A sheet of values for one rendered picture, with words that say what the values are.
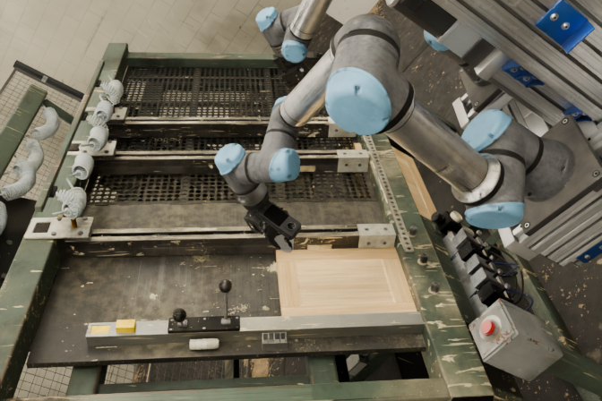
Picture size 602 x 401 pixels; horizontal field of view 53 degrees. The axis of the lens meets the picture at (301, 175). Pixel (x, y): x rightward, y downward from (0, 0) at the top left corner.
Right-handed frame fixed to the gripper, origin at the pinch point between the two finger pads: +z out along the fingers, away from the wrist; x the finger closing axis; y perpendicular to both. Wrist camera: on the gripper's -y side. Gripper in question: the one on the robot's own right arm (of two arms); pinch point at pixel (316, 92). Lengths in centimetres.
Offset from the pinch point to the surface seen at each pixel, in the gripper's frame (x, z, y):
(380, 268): 53, 37, -1
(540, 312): 46, 103, -44
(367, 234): 42, 32, 0
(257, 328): 79, 12, 31
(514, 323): 95, 19, -36
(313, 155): -7.4, 32.3, 15.4
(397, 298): 66, 37, -5
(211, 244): 44, 9, 46
